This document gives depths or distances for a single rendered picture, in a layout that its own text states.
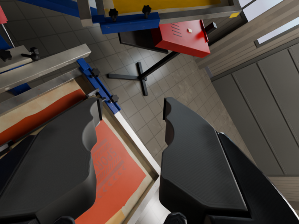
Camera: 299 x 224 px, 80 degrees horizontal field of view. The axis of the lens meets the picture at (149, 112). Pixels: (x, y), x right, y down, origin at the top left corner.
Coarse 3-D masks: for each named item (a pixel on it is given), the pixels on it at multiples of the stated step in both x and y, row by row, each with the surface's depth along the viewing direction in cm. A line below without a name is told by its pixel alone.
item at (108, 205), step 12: (24, 120) 75; (36, 120) 77; (12, 132) 71; (24, 132) 74; (0, 144) 68; (108, 192) 88; (96, 204) 83; (108, 204) 86; (120, 204) 90; (84, 216) 79; (96, 216) 82; (108, 216) 85
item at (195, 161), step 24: (168, 120) 9; (192, 120) 9; (168, 144) 10; (192, 144) 8; (216, 144) 8; (168, 168) 7; (192, 168) 7; (216, 168) 7; (168, 192) 6; (192, 192) 6; (216, 192) 6; (240, 192) 6; (192, 216) 6
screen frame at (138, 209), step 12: (72, 72) 89; (48, 84) 81; (60, 84) 84; (24, 96) 74; (36, 96) 77; (96, 96) 98; (0, 108) 68; (12, 108) 71; (108, 108) 97; (120, 120) 99; (132, 132) 102; (132, 144) 104; (144, 156) 103; (156, 168) 105; (156, 180) 103; (144, 192) 100; (144, 204) 94; (132, 216) 89
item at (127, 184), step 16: (64, 96) 87; (80, 96) 92; (48, 112) 81; (96, 128) 93; (112, 144) 96; (128, 160) 99; (128, 176) 97; (144, 176) 103; (112, 192) 89; (128, 192) 94
